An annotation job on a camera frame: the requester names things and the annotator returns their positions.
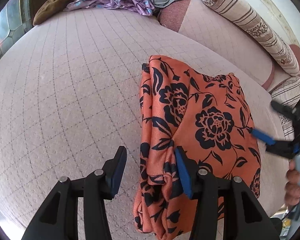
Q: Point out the purple floral garment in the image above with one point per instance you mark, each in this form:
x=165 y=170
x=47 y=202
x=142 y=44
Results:
x=142 y=7

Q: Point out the striped floral pillow right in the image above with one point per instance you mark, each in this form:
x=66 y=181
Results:
x=288 y=94

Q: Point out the person's right hand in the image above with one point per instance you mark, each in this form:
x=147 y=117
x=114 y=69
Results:
x=292 y=188

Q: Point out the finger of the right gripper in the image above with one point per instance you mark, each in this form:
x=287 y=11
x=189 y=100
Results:
x=286 y=111
x=281 y=148

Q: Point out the striped floral pillow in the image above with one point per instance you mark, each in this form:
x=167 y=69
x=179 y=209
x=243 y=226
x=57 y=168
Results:
x=288 y=94
x=246 y=18

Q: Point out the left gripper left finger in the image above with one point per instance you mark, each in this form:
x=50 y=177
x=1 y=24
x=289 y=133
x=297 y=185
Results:
x=56 y=217

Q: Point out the stained glass door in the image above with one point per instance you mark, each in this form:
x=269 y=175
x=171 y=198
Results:
x=15 y=21

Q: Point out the orange floral blouse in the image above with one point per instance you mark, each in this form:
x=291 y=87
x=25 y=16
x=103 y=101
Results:
x=209 y=118

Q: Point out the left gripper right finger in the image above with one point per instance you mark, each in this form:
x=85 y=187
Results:
x=244 y=217

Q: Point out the striped floral pillow back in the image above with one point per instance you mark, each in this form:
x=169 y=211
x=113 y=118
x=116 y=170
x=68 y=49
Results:
x=246 y=18

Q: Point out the pink quilted bolster cushion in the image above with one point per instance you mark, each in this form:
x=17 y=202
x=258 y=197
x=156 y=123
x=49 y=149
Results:
x=195 y=20

